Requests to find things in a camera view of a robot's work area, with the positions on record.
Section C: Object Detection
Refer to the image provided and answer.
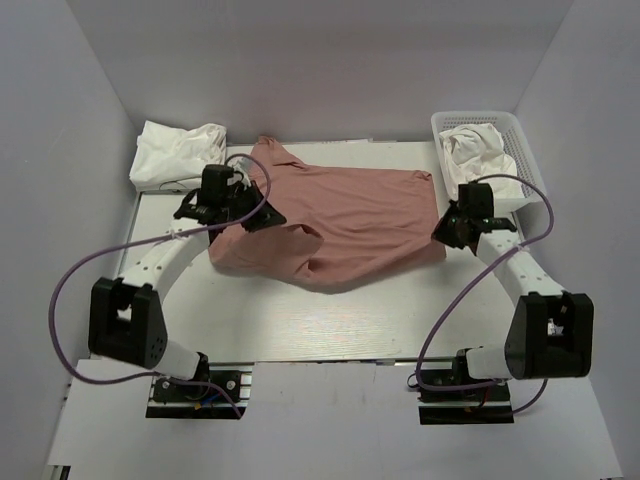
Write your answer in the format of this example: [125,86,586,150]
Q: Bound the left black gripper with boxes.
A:
[221,180,285,232]

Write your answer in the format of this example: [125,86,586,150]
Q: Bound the pink t-shirt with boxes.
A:
[209,137,446,291]

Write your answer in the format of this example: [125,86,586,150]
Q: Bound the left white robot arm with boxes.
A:
[88,164,286,399]

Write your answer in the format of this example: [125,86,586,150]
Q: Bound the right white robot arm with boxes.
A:
[432,181,594,399]

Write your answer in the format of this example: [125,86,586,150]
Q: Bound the crumpled white t-shirts in basket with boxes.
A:
[438,123,518,199]

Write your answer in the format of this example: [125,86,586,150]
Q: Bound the folded white t-shirt stack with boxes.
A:
[129,121,227,193]

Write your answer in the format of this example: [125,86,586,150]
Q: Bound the white plastic basket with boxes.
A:
[430,108,545,213]

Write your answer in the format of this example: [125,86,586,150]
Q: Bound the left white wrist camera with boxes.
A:
[227,156,252,183]

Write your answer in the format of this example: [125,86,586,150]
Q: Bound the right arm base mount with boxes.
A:
[407,359,514,426]

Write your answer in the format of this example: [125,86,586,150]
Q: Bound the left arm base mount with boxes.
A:
[146,364,253,420]

